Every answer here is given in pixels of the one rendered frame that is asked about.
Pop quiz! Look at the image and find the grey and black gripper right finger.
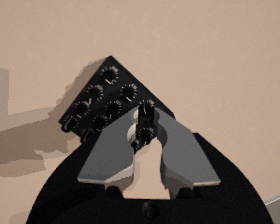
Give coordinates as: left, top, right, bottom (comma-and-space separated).
151, 106, 274, 224

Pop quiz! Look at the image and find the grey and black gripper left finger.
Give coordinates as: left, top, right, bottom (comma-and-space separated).
26, 106, 141, 224

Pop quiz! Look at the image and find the black knob box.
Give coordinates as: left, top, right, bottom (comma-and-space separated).
58, 56, 176, 156

